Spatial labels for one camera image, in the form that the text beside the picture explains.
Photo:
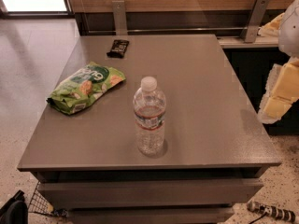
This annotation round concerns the lower grey drawer front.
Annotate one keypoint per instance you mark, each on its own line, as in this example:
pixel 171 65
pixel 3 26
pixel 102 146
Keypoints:
pixel 152 216

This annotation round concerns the black rxbar chocolate bar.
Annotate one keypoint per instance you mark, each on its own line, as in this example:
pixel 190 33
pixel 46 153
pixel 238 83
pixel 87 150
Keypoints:
pixel 118 48

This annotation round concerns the right metal wall bracket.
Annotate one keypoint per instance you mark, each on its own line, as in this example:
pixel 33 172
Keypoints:
pixel 249 33

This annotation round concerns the black wire mesh basket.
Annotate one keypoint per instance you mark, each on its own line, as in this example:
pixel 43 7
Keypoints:
pixel 39 205

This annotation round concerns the metal wall bracket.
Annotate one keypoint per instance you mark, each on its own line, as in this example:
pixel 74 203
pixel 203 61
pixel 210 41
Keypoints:
pixel 119 15
pixel 249 33

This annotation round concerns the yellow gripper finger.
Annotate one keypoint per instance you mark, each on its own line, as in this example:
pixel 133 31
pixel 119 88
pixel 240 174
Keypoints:
pixel 281 91
pixel 272 27

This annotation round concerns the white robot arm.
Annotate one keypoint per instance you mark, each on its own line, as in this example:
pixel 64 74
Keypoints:
pixel 288 34

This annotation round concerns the grey drawer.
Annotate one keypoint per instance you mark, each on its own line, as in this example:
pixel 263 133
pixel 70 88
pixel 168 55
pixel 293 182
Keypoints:
pixel 152 216
pixel 150 193

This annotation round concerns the black white striped handle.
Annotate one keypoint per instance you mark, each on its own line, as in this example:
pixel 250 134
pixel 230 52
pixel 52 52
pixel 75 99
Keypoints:
pixel 272 211

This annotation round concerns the clear plastic water bottle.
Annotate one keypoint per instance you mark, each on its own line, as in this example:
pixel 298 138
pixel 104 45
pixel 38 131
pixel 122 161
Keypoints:
pixel 149 104

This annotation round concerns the upper grey drawer front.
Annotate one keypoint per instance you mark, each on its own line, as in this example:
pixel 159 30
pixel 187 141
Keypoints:
pixel 150 193

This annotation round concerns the green snack bag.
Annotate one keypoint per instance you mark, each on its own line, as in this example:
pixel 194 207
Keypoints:
pixel 84 88

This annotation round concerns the left metal wall bracket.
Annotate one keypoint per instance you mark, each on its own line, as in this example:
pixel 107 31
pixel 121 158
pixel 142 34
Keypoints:
pixel 119 15

